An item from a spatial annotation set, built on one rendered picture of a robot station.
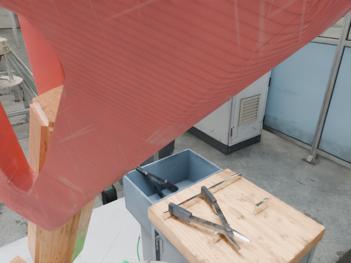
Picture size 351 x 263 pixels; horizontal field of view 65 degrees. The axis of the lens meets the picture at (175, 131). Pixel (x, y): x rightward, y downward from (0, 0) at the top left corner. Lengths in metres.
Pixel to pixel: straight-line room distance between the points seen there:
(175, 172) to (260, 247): 0.28
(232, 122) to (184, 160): 1.93
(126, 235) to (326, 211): 1.71
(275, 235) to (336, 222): 1.80
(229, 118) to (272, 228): 2.09
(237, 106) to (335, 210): 1.09
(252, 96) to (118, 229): 2.01
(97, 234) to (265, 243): 0.53
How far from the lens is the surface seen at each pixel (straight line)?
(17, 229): 2.17
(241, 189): 0.52
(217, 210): 0.43
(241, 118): 2.59
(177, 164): 0.62
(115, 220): 0.87
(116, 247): 0.80
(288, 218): 0.48
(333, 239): 2.11
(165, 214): 0.44
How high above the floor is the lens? 1.38
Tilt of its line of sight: 26 degrees down
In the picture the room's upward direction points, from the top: straight up
